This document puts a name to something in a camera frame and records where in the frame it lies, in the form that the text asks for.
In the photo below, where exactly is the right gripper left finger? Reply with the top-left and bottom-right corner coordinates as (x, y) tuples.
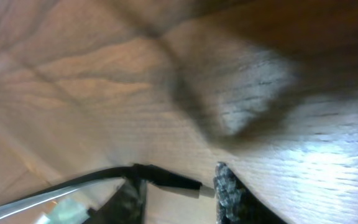
(84, 179), (147, 224)

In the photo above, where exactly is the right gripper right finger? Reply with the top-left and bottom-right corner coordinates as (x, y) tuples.
(213, 162), (286, 224)

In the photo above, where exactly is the black USB cable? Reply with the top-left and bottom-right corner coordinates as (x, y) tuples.
(17, 163), (216, 203)

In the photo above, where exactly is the white USB cable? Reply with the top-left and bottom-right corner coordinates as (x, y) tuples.
(0, 180), (117, 224)

